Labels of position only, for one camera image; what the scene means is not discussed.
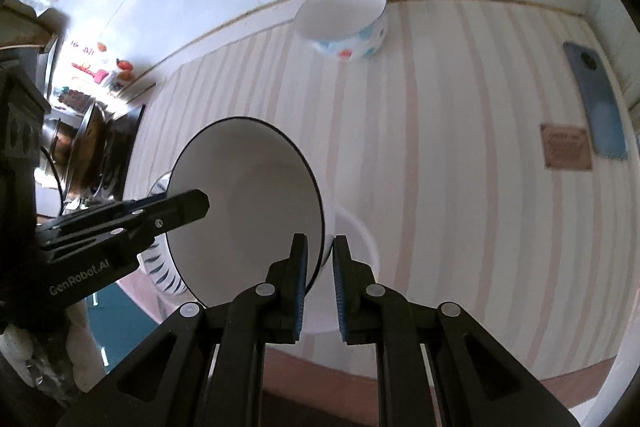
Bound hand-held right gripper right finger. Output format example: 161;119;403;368
332;234;576;427

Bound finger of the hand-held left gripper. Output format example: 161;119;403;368
37;189;211;258

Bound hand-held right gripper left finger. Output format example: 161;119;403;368
55;233;308;427

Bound white bowl with red print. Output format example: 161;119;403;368
299;199;382;335

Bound white plate with dark strokes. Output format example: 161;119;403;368
137;172;201;308

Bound white bowl with dark rim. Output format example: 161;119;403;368
165;118;335;308

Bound black gas stove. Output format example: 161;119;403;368
65;104;147;208

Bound dark wok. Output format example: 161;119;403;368
62;102;108;202

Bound striped cat-print tablecloth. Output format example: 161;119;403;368
122;0;626;427

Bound steel pot with lid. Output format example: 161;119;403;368
40;117;76;168

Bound white bowl with coloured dots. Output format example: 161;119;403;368
292;0;390;62

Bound small brown card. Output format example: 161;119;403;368
540;123;593;171

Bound blue smartphone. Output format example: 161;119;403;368
563;41;630;160

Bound colourful wall stickers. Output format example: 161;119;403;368
65;39;136;95

